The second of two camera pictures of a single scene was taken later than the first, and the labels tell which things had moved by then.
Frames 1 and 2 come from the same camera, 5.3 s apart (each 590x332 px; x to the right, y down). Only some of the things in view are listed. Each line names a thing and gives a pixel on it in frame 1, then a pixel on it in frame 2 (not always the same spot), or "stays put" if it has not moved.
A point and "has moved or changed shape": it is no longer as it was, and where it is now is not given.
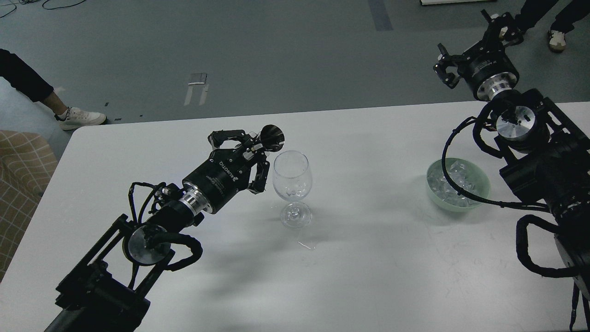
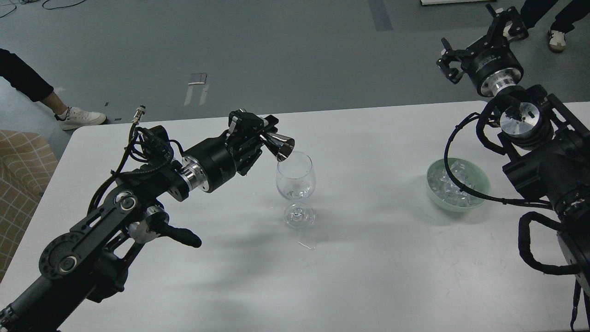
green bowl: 467,175 stays put
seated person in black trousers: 27,83 stays put
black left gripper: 227,170 to 209,165
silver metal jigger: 272,138 has moved or changed shape
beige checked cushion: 27,162 stays put
